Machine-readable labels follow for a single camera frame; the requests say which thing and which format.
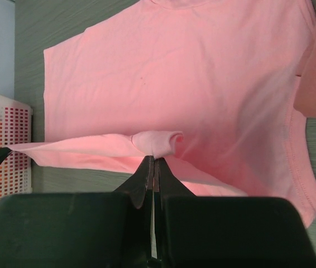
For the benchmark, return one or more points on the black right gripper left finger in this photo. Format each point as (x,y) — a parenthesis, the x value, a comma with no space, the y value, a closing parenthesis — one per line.
(109,229)

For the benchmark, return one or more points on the light pink t shirt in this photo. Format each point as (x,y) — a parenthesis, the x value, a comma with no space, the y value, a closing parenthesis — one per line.
(207,85)

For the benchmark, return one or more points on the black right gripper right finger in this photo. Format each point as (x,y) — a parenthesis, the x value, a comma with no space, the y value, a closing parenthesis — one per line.
(194,231)

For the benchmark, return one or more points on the white plastic laundry basket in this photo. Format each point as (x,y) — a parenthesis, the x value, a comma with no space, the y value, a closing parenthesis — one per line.
(15,127)

